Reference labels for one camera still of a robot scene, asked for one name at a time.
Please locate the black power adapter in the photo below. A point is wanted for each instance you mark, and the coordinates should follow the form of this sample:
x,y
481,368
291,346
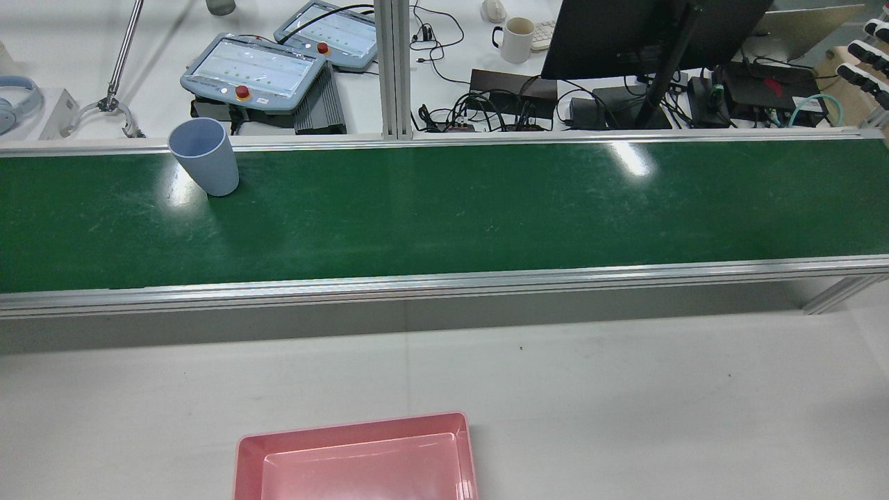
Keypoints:
x,y
587,112

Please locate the black monitor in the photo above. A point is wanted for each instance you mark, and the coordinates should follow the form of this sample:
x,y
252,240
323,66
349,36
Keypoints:
x,y
611,35

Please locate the light blue plastic cup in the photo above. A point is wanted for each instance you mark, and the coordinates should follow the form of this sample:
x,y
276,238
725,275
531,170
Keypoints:
x,y
212,167

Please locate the black finned box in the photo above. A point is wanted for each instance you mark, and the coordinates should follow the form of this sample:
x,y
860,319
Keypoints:
x,y
319,104

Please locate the silver laptop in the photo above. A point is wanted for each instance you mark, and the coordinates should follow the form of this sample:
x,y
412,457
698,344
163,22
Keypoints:
x,y
806,31

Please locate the metal stand rod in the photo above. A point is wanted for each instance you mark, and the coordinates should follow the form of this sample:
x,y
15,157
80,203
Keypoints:
x,y
126,48

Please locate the grey cup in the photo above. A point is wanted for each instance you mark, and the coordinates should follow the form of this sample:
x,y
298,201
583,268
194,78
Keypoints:
x,y
221,5

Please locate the small black dock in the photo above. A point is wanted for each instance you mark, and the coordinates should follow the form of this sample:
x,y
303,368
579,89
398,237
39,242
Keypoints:
x,y
705,97

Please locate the black monitor stand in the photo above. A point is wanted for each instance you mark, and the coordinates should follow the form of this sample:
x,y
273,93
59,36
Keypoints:
x,y
663,76

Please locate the flat black box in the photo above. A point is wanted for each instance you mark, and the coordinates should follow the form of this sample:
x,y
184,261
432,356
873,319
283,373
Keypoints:
x,y
500,83

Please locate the grey metal plate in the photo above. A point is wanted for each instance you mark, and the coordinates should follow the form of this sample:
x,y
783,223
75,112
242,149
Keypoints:
x,y
62,114

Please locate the pink plastic box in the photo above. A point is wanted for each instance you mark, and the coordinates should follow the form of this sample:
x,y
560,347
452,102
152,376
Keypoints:
x,y
361,465

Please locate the green conveyor belt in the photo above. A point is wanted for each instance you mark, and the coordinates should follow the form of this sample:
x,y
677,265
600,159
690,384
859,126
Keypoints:
x,y
444,215
417,288

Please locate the aluminium profile post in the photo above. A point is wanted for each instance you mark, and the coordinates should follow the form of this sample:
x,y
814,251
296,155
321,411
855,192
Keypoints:
x,y
392,69

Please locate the white computer mouse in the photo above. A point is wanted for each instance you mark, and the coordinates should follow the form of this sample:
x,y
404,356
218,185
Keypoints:
x,y
493,10

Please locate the blue-grey teach pendant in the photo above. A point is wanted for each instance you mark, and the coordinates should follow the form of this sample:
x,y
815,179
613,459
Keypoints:
x,y
333,31
250,69

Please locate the white keyboard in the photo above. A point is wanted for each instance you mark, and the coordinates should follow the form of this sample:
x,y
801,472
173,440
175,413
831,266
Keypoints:
x,y
543,35

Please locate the black mini computer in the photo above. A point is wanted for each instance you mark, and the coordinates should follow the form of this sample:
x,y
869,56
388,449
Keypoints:
x,y
771,87

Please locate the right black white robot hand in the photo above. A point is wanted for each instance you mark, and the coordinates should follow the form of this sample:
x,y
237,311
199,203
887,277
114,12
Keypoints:
x,y
876,76

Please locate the white ceramic mug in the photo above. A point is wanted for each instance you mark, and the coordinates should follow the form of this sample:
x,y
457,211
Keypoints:
x,y
517,42

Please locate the light blue headphones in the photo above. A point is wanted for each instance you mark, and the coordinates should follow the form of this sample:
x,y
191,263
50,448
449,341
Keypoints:
x,y
33,104

